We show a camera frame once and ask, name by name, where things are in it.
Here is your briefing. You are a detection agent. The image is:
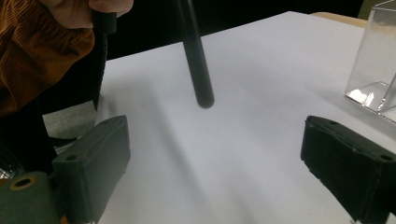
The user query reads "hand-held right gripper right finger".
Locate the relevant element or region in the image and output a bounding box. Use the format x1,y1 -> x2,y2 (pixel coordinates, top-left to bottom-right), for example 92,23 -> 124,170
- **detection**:
299,115 -> 396,224

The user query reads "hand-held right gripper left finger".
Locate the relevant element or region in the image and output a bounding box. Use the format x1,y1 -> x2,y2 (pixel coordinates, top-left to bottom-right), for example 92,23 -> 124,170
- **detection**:
49,114 -> 133,224

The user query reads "thick black makeup brush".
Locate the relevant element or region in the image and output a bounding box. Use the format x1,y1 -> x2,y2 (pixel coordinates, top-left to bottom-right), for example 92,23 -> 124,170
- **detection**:
172,0 -> 216,109

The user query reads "clear plastic organizer box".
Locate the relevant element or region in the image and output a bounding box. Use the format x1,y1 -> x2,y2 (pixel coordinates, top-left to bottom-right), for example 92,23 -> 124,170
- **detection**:
344,0 -> 396,126

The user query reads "white table mat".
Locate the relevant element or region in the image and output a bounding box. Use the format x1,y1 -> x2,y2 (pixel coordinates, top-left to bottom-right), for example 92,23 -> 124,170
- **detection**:
92,10 -> 396,224

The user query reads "wooden table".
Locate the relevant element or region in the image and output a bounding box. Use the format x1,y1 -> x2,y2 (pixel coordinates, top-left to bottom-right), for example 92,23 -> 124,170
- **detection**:
309,11 -> 370,30

